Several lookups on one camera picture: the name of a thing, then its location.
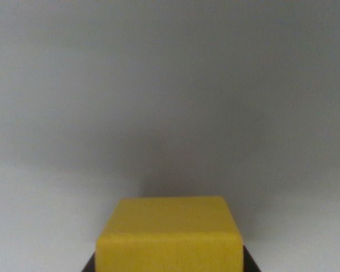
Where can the yellow cube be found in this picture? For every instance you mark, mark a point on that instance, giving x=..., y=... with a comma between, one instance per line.
x=168, y=238

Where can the grey plastic bin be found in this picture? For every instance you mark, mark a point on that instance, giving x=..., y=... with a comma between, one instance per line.
x=170, y=85

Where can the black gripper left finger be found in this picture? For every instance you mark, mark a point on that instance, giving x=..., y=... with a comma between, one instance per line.
x=90, y=265

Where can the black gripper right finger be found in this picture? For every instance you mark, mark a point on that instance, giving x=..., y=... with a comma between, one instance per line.
x=250, y=262

